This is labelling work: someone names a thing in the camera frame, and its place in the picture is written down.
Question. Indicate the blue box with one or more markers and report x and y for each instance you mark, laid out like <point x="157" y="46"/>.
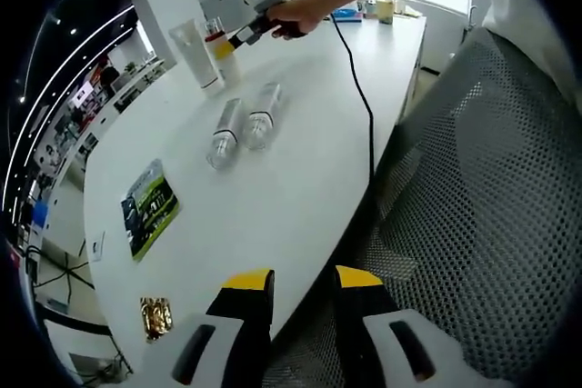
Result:
<point x="39" y="215"/>

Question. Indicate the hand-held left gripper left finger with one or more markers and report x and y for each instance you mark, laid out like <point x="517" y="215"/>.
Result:
<point x="245" y="315"/>

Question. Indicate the small background screen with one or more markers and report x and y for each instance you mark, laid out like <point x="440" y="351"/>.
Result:
<point x="83" y="90"/>

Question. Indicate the white skincare tube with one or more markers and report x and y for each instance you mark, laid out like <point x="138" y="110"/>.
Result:
<point x="195" y="56"/>

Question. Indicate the long white counter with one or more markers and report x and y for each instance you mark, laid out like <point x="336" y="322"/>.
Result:
<point x="136" y="83"/>

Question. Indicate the grey mesh office chair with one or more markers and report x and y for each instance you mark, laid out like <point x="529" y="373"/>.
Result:
<point x="477" y="201"/>

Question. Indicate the small white card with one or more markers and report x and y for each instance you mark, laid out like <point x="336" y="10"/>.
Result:
<point x="97" y="247"/>

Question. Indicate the standing desk with black legs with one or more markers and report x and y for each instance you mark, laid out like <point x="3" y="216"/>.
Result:
<point x="82" y="325"/>

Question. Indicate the clear skincare bottle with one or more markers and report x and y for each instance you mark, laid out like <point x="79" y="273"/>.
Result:
<point x="227" y="129"/>
<point x="263" y="111"/>

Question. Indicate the green black pouch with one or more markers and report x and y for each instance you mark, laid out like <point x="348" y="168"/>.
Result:
<point x="150" y="211"/>

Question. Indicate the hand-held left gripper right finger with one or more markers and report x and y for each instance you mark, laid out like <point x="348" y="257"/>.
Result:
<point x="364" y="306"/>

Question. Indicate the gold foil packet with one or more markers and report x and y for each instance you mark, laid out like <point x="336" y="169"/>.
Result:
<point x="157" y="319"/>

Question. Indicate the red collar skincare bottle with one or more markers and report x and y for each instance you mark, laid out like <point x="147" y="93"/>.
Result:
<point x="229" y="71"/>

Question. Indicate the blue white packet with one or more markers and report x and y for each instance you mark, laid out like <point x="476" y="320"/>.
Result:
<point x="348" y="13"/>

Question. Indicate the yellow cup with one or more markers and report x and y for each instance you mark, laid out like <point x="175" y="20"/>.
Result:
<point x="385" y="11"/>

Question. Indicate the person's right hand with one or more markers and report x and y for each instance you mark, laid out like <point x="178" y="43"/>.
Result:
<point x="300" y="15"/>

